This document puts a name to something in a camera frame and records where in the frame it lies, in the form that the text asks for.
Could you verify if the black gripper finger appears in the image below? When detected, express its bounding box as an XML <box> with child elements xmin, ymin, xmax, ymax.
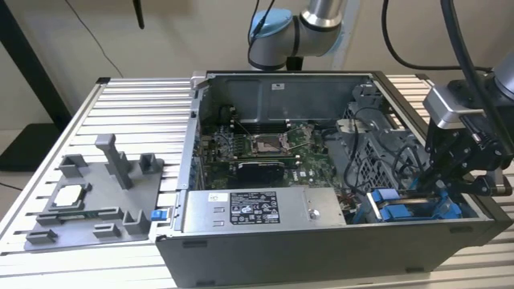
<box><xmin>414</xmin><ymin>122</ymin><xmax>460</xmax><ymax>195</ymax></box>
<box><xmin>435</xmin><ymin>141</ymin><xmax>514</xmax><ymax>197</ymax></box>

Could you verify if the hard disk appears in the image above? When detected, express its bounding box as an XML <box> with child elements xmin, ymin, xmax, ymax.
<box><xmin>370</xmin><ymin>187</ymin><xmax>458</xmax><ymax>208</ymax></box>

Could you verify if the gray metal disk bay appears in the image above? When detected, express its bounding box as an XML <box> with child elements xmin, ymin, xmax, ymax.
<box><xmin>327</xmin><ymin>84</ymin><xmax>480</xmax><ymax>225</ymax></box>

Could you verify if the green motherboard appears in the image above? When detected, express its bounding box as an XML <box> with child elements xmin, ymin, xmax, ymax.
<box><xmin>199</xmin><ymin>120</ymin><xmax>342</xmax><ymax>189</ymax></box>

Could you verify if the metal socket cover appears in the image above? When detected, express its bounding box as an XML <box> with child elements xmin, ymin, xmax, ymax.
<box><xmin>279</xmin><ymin>123</ymin><xmax>316</xmax><ymax>151</ymax></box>

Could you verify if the CPU socket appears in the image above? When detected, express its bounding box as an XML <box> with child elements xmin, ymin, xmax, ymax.
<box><xmin>251</xmin><ymin>134</ymin><xmax>282</xmax><ymax>156</ymax></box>

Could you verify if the gray power supply unit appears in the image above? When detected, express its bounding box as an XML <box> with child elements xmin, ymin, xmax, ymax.
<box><xmin>176</xmin><ymin>186</ymin><xmax>347</xmax><ymax>234</ymax></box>

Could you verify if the black graphics card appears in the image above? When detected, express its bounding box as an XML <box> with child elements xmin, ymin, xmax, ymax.
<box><xmin>235</xmin><ymin>161</ymin><xmax>287</xmax><ymax>185</ymax></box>

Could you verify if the black open PC case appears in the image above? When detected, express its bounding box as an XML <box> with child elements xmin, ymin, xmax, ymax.
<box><xmin>153</xmin><ymin>69</ymin><xmax>514</xmax><ymax>288</ymax></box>

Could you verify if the gray plastic parts rack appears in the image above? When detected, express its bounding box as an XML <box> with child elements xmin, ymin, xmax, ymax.
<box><xmin>23</xmin><ymin>134</ymin><xmax>167</xmax><ymax>250</ymax></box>

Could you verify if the black slim antenna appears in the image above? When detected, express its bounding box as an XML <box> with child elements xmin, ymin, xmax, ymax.
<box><xmin>132</xmin><ymin>0</ymin><xmax>145</xmax><ymax>30</ymax></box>

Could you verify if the green RAM stick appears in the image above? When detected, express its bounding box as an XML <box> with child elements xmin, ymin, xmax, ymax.
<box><xmin>56</xmin><ymin>210</ymin><xmax>121</xmax><ymax>222</ymax></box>

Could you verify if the silver CPU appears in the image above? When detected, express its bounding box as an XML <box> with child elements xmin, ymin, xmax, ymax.
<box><xmin>52</xmin><ymin>184</ymin><xmax>88</xmax><ymax>209</ymax></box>

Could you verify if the black monitor stand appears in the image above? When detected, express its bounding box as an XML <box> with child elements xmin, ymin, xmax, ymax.
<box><xmin>0</xmin><ymin>0</ymin><xmax>76</xmax><ymax>173</ymax></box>

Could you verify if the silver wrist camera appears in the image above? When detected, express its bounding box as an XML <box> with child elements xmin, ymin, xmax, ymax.
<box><xmin>422</xmin><ymin>86</ymin><xmax>496</xmax><ymax>129</ymax></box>

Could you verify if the thick black camera cable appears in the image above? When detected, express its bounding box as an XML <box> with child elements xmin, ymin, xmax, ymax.
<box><xmin>380</xmin><ymin>0</ymin><xmax>496</xmax><ymax>73</ymax></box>
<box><xmin>439</xmin><ymin>0</ymin><xmax>503</xmax><ymax>145</ymax></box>

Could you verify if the thin wire locking lever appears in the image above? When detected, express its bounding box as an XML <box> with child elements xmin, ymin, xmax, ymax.
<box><xmin>236</xmin><ymin>120</ymin><xmax>258</xmax><ymax>138</ymax></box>

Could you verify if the thin bluish cable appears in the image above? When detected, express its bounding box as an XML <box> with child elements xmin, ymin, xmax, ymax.
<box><xmin>64</xmin><ymin>0</ymin><xmax>124</xmax><ymax>78</ymax></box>

